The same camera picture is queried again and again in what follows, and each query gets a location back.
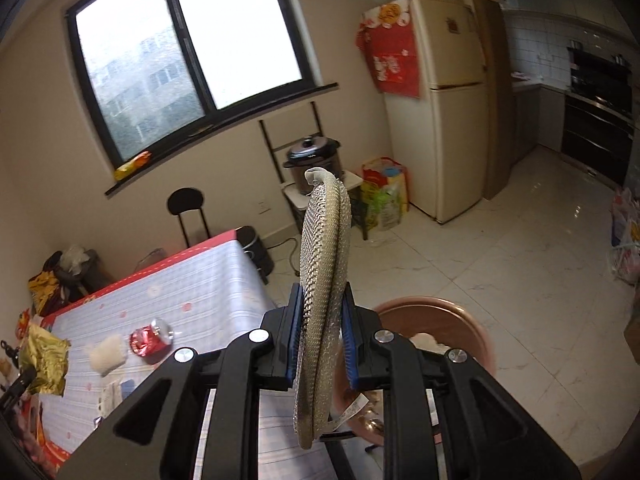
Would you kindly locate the yellow snack bag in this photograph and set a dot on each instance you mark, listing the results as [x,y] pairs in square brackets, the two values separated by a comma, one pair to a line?
[132,165]

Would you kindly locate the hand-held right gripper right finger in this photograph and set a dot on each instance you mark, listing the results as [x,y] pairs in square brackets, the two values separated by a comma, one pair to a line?
[350,355]

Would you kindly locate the electric pressure cooker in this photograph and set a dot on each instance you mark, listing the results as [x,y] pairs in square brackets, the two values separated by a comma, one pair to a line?
[312,157]

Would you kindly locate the brown plastic bin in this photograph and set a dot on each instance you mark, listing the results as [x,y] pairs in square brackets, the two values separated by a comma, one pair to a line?
[450,315]

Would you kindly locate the black round stool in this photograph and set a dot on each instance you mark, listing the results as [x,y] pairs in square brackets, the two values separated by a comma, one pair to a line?
[185,201]

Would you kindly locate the crumpled white plastic bag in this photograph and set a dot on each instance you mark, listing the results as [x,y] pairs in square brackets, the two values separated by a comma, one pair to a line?
[75,259]

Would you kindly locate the cardboard box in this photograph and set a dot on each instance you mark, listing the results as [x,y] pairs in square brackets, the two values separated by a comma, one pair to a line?
[632,332]

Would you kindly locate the yellow and brown bag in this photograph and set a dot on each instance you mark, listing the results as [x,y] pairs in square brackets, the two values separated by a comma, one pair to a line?
[45,292]

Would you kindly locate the silver mesh padded strip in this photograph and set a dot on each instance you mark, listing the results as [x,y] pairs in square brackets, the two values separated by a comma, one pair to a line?
[320,260]

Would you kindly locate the black framed window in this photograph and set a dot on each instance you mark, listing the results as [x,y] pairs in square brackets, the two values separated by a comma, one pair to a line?
[180,45]

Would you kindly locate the white side table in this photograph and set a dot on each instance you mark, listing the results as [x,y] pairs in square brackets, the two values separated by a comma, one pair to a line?
[352,180]

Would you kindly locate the black built-in oven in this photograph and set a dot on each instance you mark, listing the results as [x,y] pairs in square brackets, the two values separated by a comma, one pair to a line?
[595,140]

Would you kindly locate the crushed red drink can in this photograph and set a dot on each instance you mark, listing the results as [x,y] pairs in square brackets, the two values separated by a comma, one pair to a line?
[150,337]

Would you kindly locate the black glossy objects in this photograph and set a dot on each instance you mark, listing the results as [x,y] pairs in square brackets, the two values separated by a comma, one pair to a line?
[7,349]

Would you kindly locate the bags on floor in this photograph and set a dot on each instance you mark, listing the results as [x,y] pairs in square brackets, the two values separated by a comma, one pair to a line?
[625,240]

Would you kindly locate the gold foil wrapper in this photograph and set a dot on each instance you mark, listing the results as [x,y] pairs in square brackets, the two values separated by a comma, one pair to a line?
[47,360]

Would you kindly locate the white barcode packet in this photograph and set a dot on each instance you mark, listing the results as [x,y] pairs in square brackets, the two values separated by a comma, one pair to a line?
[112,397]

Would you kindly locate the black cylindrical bin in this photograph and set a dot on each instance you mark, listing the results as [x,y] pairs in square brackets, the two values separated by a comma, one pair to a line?
[255,255]

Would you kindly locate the cream refrigerator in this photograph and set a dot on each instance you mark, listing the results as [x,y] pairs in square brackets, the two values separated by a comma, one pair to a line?
[440,135]

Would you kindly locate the black window sill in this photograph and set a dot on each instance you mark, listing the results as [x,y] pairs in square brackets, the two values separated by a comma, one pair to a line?
[225,132]

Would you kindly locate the black metal rack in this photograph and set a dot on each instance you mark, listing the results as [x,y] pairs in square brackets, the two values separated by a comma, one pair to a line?
[268,150]

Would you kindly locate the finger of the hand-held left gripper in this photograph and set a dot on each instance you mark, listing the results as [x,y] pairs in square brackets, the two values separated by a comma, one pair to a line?
[17,389]

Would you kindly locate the grey kitchen cabinet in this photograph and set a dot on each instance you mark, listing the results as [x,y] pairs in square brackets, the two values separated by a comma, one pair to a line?
[537,120]

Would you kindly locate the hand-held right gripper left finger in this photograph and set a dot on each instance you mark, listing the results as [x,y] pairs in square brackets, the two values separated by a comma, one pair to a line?
[294,340]

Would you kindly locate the wall socket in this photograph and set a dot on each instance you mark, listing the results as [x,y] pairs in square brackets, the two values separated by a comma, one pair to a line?
[263,207]

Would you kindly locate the red printed cloth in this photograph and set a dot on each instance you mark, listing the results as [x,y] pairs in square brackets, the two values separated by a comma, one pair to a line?
[392,60]

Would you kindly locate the green shopping bag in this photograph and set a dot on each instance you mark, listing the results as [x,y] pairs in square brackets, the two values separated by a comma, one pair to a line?
[385,195]

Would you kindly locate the orange snack packet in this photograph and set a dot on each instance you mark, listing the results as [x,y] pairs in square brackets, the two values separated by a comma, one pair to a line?
[22,325]

